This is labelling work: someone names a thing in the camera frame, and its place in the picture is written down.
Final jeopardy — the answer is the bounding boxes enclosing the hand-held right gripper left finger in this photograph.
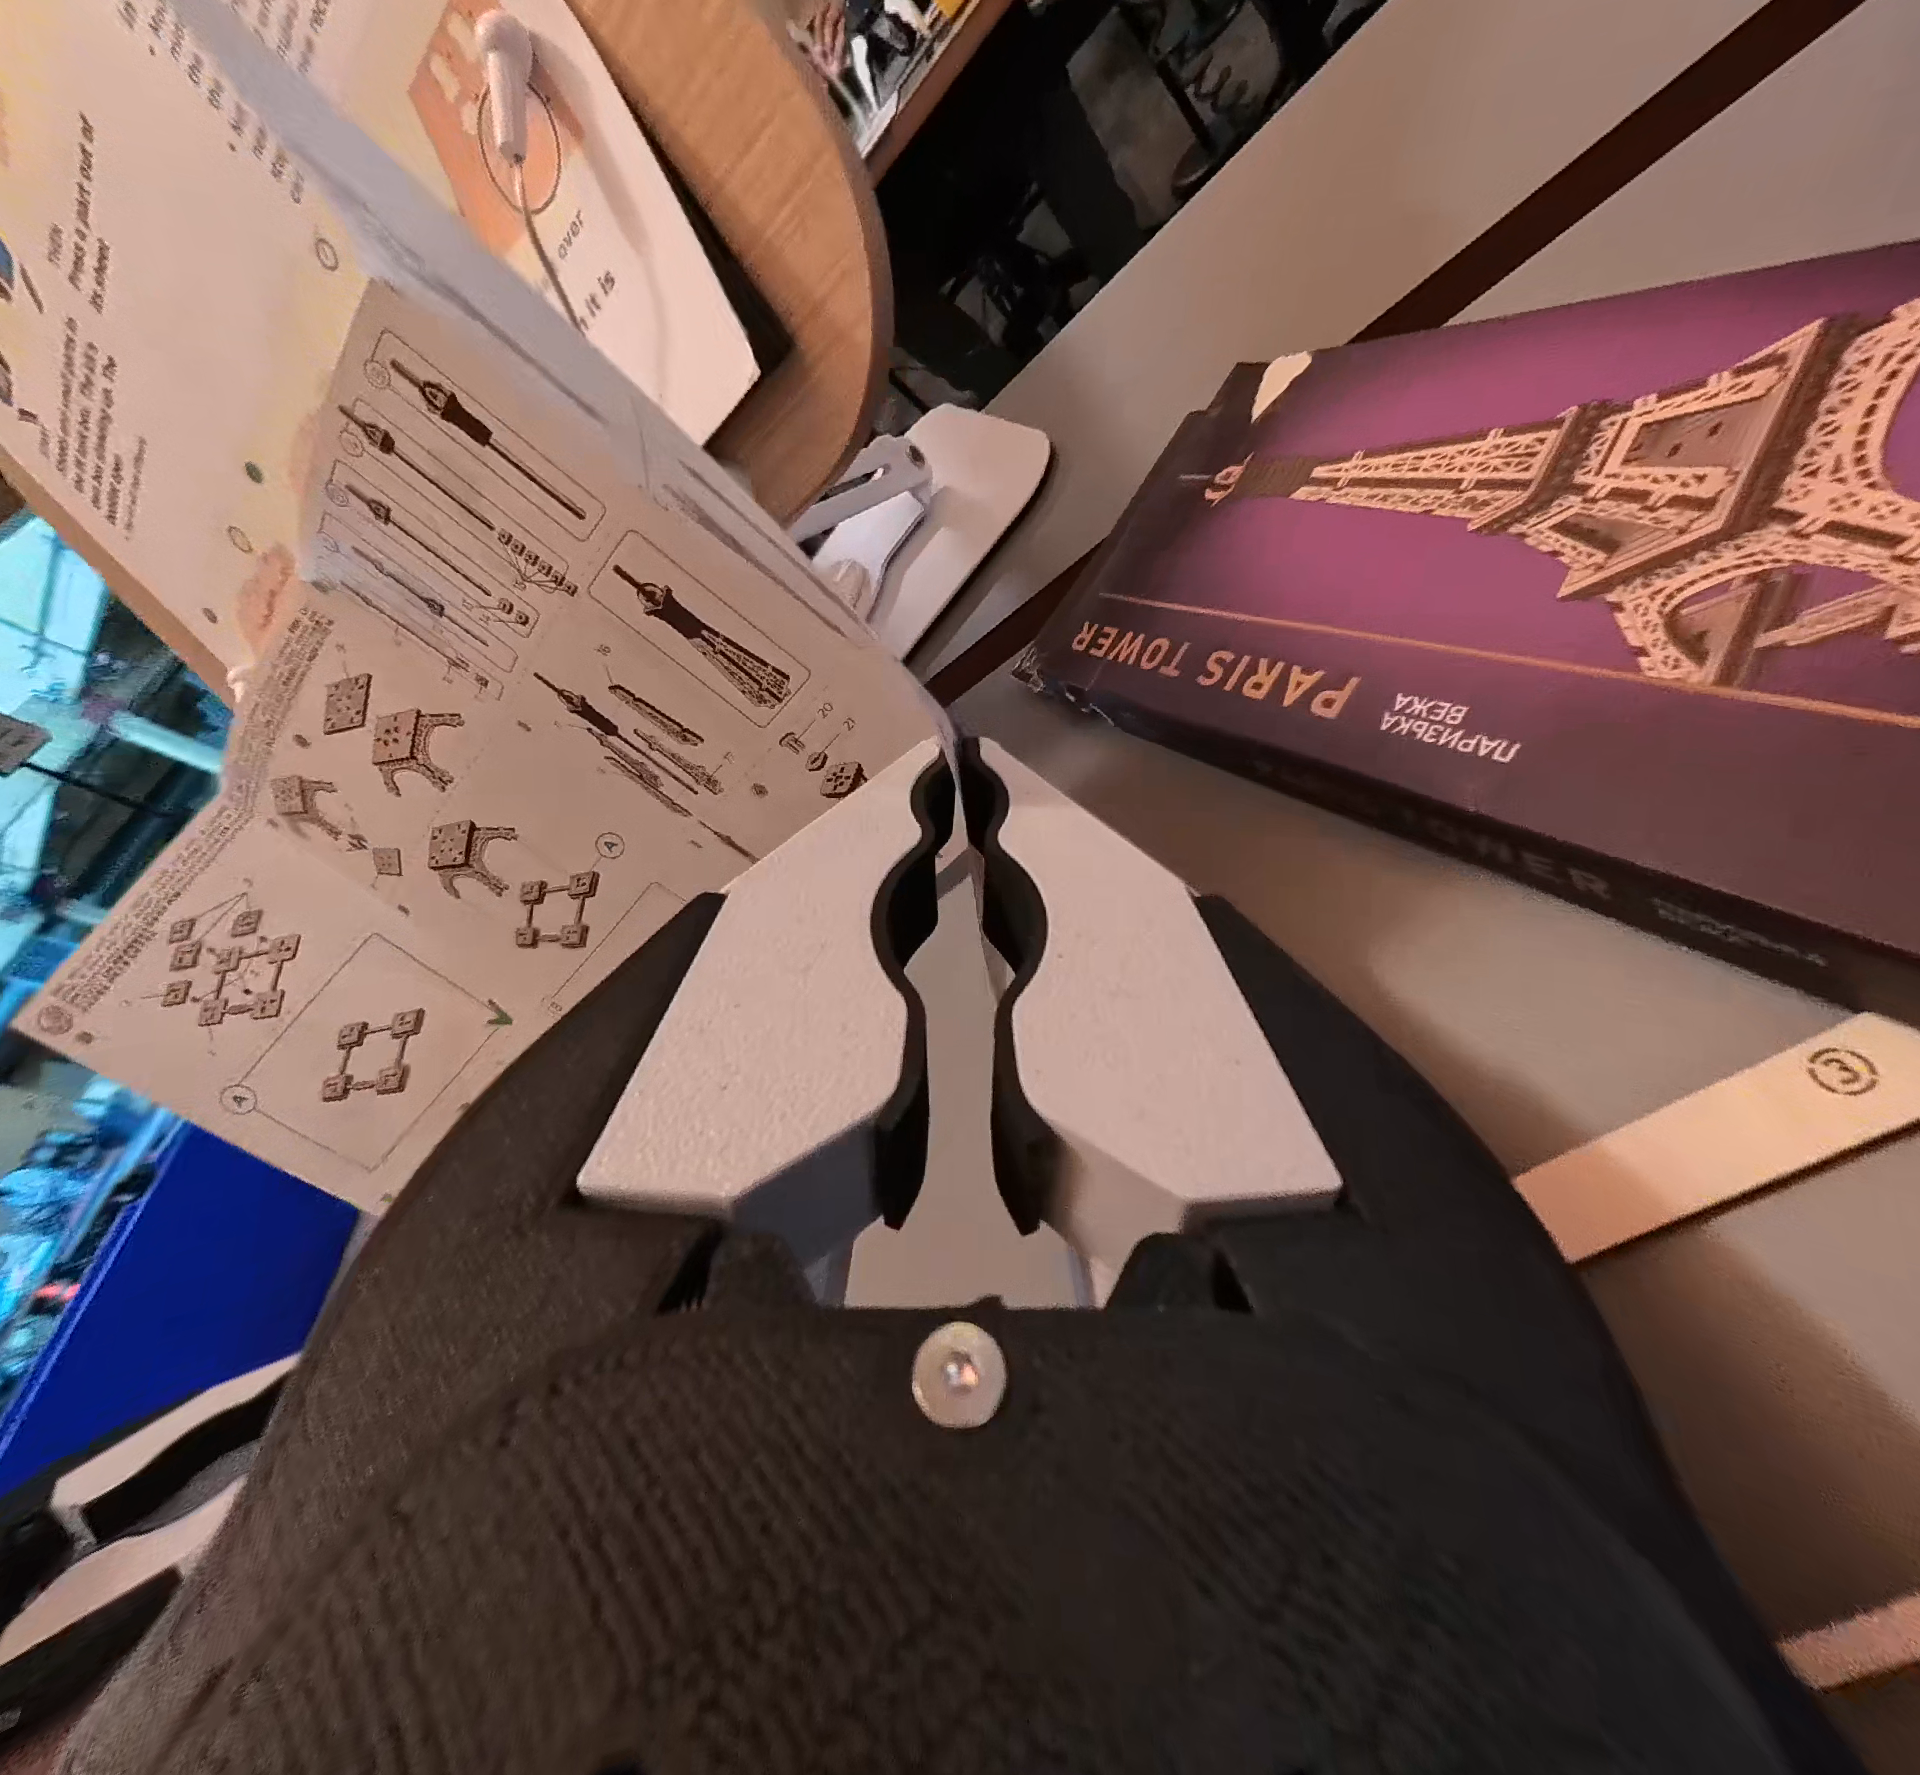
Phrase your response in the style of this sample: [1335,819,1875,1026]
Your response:
[574,736,962,1233]

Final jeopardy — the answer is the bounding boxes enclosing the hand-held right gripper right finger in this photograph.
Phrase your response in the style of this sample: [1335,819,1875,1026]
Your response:
[959,736,1348,1238]

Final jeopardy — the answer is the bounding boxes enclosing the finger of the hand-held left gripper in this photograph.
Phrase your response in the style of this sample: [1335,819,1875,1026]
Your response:
[53,1356,297,1510]
[0,1483,251,1682]

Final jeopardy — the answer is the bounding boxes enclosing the paper instruction leaflet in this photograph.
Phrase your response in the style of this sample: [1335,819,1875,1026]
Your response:
[13,0,966,1215]

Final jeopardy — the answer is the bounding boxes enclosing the purple tower model box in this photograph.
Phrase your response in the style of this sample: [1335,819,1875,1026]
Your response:
[1012,241,1920,1032]

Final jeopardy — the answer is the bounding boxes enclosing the blue plastic bin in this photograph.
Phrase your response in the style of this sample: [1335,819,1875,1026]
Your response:
[0,1124,363,1499]

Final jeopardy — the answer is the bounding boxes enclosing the white board stand base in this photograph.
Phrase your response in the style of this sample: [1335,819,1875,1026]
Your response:
[788,407,1055,658]

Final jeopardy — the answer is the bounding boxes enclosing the wooden model parts sheet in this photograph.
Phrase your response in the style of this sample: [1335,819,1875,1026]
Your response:
[1776,1608,1920,1700]
[1511,1010,1920,1264]

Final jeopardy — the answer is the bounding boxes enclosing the wooden display board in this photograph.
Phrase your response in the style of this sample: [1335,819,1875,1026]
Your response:
[0,0,898,698]

